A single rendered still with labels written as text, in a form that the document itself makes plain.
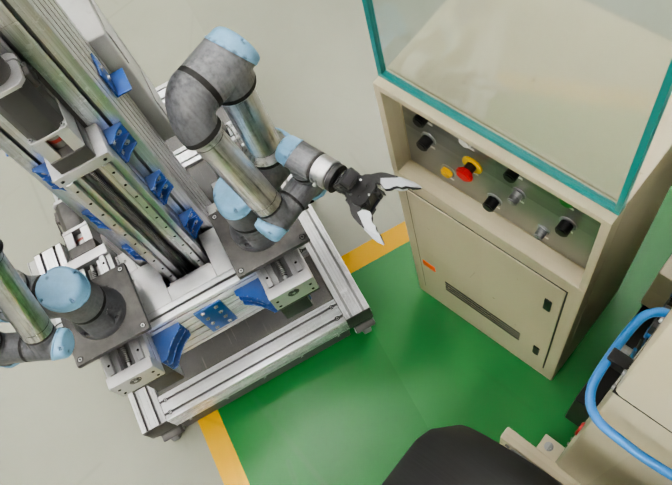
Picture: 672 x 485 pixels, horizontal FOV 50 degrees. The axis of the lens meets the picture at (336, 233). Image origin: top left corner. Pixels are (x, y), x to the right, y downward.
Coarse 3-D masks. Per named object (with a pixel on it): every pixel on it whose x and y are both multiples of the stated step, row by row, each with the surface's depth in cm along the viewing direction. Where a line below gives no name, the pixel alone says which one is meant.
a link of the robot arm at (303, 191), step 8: (288, 184) 178; (296, 184) 177; (304, 184) 176; (288, 192) 176; (296, 192) 176; (304, 192) 176; (312, 192) 178; (320, 192) 181; (304, 200) 177; (304, 208) 178
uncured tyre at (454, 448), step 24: (432, 432) 118; (456, 432) 114; (408, 456) 117; (432, 456) 110; (456, 456) 106; (480, 456) 104; (504, 456) 104; (408, 480) 110; (432, 480) 106; (456, 480) 103; (480, 480) 101; (504, 480) 99; (528, 480) 99; (552, 480) 100
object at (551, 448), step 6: (546, 438) 234; (552, 438) 234; (540, 444) 234; (546, 444) 233; (552, 444) 233; (558, 444) 233; (540, 450) 233; (546, 450) 232; (552, 450) 233; (558, 450) 232; (552, 456) 232; (558, 456) 232
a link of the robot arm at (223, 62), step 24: (216, 48) 149; (240, 48) 150; (192, 72) 147; (216, 72) 148; (240, 72) 152; (216, 96) 149; (240, 96) 157; (240, 120) 167; (264, 120) 171; (264, 144) 177; (264, 168) 184
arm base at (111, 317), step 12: (108, 288) 199; (108, 300) 195; (120, 300) 199; (108, 312) 195; (120, 312) 198; (84, 324) 192; (96, 324) 193; (108, 324) 195; (120, 324) 199; (84, 336) 198; (96, 336) 196; (108, 336) 198
